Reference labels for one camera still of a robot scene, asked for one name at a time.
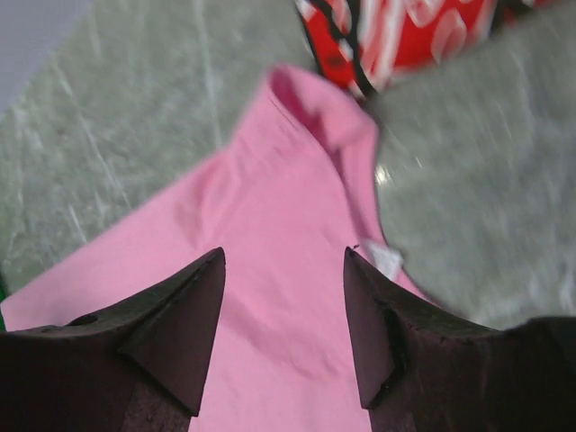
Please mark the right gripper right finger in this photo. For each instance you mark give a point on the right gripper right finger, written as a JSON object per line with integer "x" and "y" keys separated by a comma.
{"x": 420, "y": 368}

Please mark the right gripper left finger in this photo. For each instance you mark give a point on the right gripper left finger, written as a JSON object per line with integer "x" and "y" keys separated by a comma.
{"x": 138, "y": 365}

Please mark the pink t-shirt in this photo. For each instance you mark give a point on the pink t-shirt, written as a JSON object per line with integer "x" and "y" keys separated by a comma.
{"x": 287, "y": 196}

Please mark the green plastic bin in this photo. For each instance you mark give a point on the green plastic bin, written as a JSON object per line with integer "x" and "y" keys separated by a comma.
{"x": 2, "y": 298}

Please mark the folded red white Coca-Cola t-shirt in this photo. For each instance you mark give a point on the folded red white Coca-Cola t-shirt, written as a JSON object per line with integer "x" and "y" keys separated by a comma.
{"x": 365, "y": 46}

